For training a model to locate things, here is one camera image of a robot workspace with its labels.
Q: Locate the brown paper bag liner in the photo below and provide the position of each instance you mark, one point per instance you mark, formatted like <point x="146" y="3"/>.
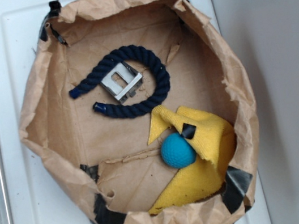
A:
<point x="96" y="148"/>

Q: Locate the yellow microfiber cloth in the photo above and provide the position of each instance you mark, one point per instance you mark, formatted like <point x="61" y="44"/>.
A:
<point x="211" y="136"/>

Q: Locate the white plastic bin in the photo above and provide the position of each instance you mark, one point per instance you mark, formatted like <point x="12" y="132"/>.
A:
<point x="34" y="197"/>

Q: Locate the silver metal bracket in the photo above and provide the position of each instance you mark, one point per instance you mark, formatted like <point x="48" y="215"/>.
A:
<point x="122" y="82"/>

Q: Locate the blue dimpled ball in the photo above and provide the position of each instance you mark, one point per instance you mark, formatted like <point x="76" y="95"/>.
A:
<point x="176" y="152"/>

